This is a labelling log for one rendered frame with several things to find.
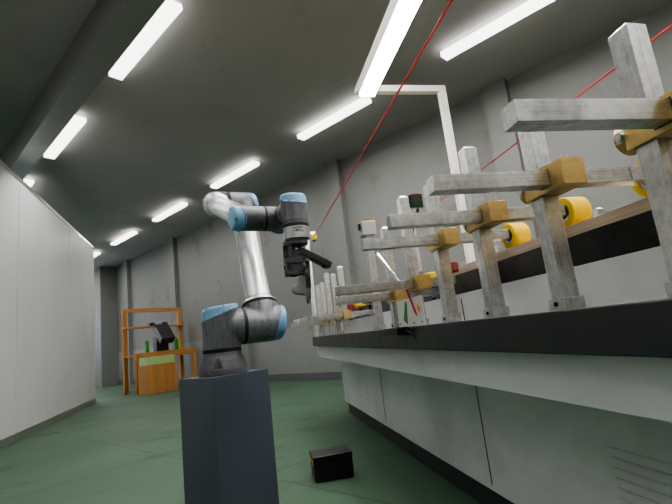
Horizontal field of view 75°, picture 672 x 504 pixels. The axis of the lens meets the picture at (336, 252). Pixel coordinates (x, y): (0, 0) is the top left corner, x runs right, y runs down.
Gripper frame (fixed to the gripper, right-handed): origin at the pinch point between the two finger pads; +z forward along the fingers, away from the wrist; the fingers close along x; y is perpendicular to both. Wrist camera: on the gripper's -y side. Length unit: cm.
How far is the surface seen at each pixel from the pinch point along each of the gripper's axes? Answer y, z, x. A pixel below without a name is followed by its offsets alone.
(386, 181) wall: -192, -199, -442
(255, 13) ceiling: -5, -263, -187
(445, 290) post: -37.9, 3.3, 22.6
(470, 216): -34, -12, 51
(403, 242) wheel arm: -25.5, -11.6, 26.4
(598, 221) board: -59, -6, 62
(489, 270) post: -38, 1, 48
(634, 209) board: -59, -6, 71
